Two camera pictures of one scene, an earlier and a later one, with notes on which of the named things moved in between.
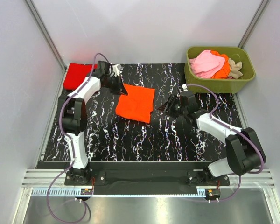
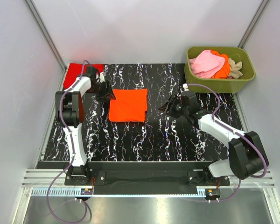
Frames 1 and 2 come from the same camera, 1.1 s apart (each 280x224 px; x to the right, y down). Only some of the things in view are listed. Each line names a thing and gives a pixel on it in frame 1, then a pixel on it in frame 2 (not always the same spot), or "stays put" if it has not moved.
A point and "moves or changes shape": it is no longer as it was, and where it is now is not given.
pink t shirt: [206, 64] stays put
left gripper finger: [124, 90] → [112, 95]
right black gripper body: [175, 109] stays put
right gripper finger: [161, 108] stays put
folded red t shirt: [76, 73] stays put
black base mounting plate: [145, 178] stays put
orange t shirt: [137, 104] moves or changes shape
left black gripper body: [115, 85] → [102, 92]
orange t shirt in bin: [224, 73] stays put
